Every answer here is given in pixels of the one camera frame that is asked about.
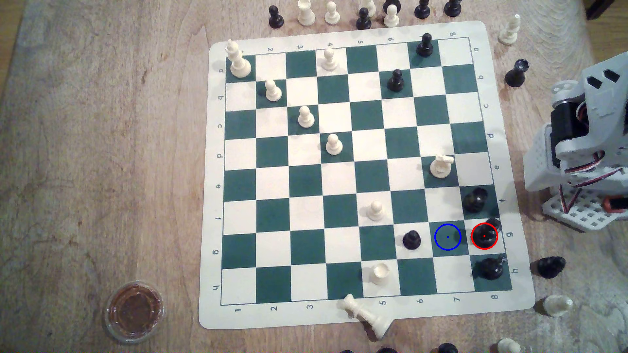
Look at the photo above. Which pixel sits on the black queen chess piece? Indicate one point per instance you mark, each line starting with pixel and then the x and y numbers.
pixel 483 238

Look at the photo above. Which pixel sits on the white printed robot arm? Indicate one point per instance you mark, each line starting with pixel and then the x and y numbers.
pixel 601 112

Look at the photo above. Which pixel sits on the white pawn chess piece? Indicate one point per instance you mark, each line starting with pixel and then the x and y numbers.
pixel 306 119
pixel 334 146
pixel 557 305
pixel 273 93
pixel 376 212
pixel 329 61
pixel 391 18
pixel 509 346
pixel 332 16

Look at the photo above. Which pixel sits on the green and white chess mat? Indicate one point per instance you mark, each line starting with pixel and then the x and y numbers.
pixel 343 245

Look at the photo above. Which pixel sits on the black pawn chess piece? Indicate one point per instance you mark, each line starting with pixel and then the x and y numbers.
pixel 276 19
pixel 395 82
pixel 363 22
pixel 425 46
pixel 447 348
pixel 411 240
pixel 550 267

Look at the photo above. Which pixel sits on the white rook chess piece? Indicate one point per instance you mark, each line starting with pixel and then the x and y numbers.
pixel 306 15
pixel 380 274

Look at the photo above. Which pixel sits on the white knight chess piece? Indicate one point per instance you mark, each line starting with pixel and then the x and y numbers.
pixel 440 167

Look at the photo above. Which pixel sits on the white king chess piece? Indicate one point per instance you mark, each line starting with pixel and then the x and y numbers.
pixel 239 66

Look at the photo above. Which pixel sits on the white queen chess piece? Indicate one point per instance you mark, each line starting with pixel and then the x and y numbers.
pixel 365 314

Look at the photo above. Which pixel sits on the black rook chess piece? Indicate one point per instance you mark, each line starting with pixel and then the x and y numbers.
pixel 475 201

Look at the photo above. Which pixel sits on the black king chess piece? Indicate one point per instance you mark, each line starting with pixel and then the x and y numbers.
pixel 490 268

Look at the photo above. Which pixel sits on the white bishop chess piece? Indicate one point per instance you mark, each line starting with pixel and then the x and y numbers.
pixel 509 32

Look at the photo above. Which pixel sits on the black rook off board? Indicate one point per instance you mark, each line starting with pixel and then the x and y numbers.
pixel 515 76

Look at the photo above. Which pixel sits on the clear plastic cup brown contents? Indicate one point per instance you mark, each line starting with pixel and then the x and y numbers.
pixel 134 311

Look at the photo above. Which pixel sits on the orange red part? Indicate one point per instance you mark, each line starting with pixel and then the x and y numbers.
pixel 617 203

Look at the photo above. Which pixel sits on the dark brown object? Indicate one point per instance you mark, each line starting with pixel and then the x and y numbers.
pixel 599 7

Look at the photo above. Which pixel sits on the white grid base plate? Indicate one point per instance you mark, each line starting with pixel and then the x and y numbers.
pixel 588 213

